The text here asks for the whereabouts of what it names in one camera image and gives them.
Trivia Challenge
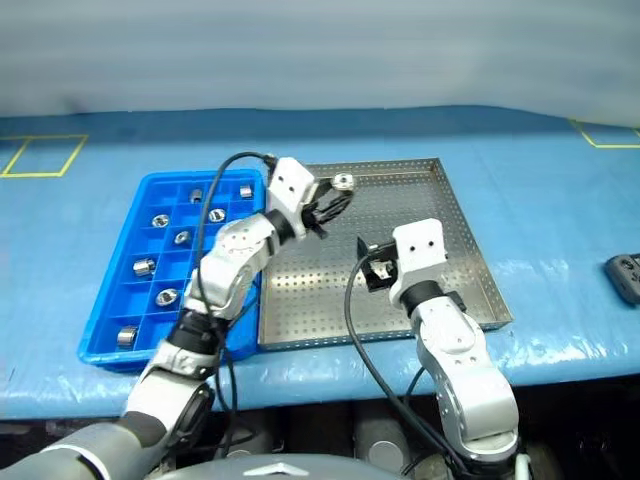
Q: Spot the blue plastic table cover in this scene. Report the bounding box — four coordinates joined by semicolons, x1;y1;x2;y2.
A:
0;103;640;421

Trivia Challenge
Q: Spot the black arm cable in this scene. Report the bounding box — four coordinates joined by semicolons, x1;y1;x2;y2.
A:
343;257;476;480
192;151;279;459

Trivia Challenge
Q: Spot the grey rounded cylinder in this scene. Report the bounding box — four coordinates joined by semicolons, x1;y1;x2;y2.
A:
219;419;274;459
352;402;419;464

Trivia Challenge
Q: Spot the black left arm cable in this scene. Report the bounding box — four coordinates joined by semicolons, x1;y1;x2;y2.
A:
192;151;279;459

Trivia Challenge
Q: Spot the blue plastic compartment tray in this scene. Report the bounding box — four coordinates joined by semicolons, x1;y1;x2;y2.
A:
77;169;269;374

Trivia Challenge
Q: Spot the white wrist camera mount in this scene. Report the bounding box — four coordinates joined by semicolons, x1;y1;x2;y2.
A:
264;156;317;239
388;218;449;306

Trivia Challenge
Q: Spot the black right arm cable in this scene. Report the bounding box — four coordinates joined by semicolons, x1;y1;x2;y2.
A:
343;257;476;480

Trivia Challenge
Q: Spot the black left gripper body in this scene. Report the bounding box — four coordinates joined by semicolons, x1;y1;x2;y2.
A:
301;192;331;239

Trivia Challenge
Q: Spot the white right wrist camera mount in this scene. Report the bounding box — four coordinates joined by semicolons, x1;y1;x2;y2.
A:
388;218;449;306

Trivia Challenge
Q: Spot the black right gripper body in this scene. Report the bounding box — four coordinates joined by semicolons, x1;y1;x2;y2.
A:
369;241;399;281

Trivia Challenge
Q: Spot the perforated steel tray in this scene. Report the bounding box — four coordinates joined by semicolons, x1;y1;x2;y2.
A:
257;157;515;351

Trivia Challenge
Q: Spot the grey robot torso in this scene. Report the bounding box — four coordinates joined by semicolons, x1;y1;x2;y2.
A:
169;452;471;480

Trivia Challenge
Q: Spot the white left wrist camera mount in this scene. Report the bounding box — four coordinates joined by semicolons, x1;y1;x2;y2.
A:
264;156;317;239

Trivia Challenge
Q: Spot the black handheld controller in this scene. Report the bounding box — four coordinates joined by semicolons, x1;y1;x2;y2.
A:
603;252;640;305

